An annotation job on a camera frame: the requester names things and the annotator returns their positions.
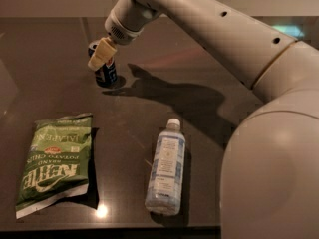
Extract blue pepsi can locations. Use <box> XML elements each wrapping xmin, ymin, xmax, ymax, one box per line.
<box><xmin>88</xmin><ymin>40</ymin><xmax>118</xmax><ymax>88</ymax></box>

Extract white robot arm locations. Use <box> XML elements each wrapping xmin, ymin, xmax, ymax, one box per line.
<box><xmin>88</xmin><ymin>0</ymin><xmax>319</xmax><ymax>239</ymax></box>

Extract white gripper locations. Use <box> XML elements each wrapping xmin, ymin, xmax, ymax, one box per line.
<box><xmin>88</xmin><ymin>0</ymin><xmax>160</xmax><ymax>71</ymax></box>

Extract green jalapeno chips bag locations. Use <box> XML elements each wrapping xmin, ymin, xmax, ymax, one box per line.
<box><xmin>15</xmin><ymin>114</ymin><xmax>93</xmax><ymax>219</ymax></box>

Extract clear blue plastic bottle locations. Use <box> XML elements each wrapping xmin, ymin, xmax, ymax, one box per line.
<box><xmin>145</xmin><ymin>119</ymin><xmax>185</xmax><ymax>216</ymax></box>

